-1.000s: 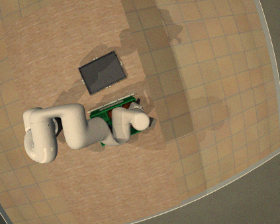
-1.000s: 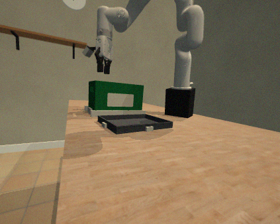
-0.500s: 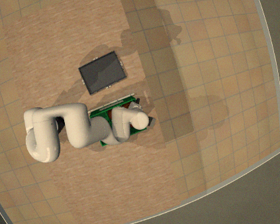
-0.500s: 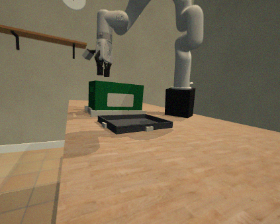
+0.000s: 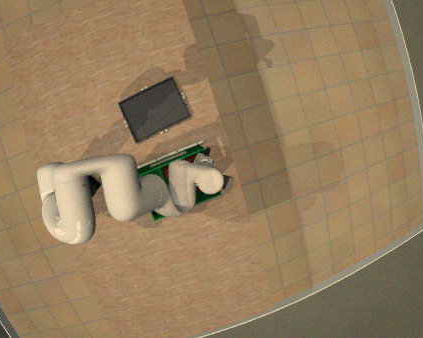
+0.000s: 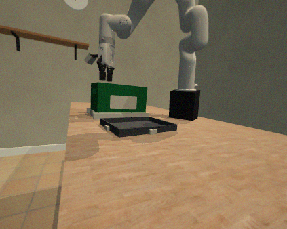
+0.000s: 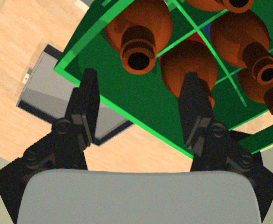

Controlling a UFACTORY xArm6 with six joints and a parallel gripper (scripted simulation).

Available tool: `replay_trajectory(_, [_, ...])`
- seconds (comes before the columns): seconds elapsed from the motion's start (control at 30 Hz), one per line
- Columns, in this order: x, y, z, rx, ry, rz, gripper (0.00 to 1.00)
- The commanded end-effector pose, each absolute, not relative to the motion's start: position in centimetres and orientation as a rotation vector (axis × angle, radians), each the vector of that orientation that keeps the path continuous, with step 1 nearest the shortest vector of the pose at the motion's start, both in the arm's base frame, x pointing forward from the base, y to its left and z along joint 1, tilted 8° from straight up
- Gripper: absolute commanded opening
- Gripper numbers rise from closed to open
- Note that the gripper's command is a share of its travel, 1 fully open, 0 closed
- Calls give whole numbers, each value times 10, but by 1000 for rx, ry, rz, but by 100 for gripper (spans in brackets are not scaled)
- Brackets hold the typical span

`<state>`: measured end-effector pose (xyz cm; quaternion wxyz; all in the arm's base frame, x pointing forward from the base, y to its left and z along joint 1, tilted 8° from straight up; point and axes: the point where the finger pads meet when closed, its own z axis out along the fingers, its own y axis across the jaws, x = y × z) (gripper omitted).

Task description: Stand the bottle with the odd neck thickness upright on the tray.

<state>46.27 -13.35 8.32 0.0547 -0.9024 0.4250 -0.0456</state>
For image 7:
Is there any dark green crate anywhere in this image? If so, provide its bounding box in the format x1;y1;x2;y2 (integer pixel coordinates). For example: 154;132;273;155
53;0;269;160

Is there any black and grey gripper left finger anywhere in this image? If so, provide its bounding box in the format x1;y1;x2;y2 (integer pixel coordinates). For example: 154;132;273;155
0;68;100;224

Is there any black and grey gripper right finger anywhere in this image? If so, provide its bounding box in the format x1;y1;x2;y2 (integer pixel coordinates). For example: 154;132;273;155
178;72;273;223

